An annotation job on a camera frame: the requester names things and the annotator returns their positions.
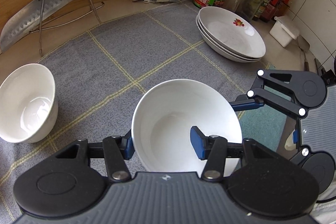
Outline large fruit plate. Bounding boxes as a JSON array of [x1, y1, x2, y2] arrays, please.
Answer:
[[198, 6, 266, 59]]

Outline metal wire board stand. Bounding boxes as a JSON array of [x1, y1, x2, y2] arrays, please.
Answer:
[[29, 0, 105, 57]]

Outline gloved right hand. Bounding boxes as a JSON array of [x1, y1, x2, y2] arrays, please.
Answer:
[[284, 132, 296, 151]]

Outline grey blue checked towel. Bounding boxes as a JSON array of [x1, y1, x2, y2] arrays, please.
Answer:
[[1, 1, 271, 223]]

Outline white bowl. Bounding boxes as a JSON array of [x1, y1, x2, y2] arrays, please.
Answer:
[[131, 79, 243, 174], [1, 63, 58, 143]]

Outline white lidded container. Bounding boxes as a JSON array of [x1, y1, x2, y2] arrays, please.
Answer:
[[269, 15, 300, 48]]

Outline stained fruit plate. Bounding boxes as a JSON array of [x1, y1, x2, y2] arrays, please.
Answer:
[[195, 16, 261, 63]]

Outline clear glass oil bottle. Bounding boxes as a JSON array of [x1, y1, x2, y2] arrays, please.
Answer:
[[239, 0, 264, 22]]

